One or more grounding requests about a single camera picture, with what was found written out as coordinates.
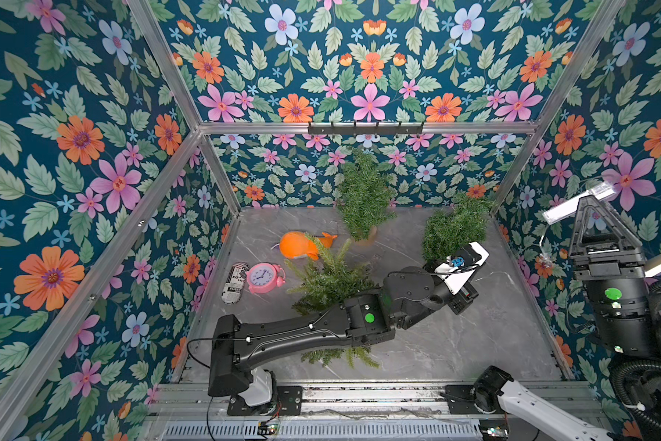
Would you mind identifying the pink alarm clock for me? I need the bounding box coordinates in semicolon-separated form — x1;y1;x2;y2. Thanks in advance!
246;263;286;295

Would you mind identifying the dark green tree back centre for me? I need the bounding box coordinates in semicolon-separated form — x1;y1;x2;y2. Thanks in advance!
337;149;396;244

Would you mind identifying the dark green tree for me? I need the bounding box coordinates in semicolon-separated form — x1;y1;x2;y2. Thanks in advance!
337;149;396;244
422;195;493;264

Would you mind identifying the dark green tree back right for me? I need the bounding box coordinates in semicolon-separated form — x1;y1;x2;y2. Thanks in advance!
422;195;493;264

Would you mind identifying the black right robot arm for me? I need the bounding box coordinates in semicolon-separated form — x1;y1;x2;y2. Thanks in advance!
543;190;661;440

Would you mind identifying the light green fern christmas tree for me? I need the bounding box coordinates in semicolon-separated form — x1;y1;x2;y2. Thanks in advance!
284;239;379;369

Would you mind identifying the black hook rail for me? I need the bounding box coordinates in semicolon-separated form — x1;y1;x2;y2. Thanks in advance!
306;121;424;137

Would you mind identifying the black corrugated cable hose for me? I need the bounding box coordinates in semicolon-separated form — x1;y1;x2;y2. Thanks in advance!
608;357;661;441

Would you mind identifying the thin wire string light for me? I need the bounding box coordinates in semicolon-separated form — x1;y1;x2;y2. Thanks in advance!
492;219;568;291

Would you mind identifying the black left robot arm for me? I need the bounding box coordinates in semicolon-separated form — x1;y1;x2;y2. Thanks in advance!
208;264;477;397

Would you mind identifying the orange plush toy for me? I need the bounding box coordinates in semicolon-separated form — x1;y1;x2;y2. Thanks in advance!
273;232;338;261

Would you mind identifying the clear battery box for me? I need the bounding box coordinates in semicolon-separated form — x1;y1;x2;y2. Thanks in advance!
543;182;615;225

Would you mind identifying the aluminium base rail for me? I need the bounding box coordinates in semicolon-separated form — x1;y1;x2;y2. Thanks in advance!
158;379;601;441

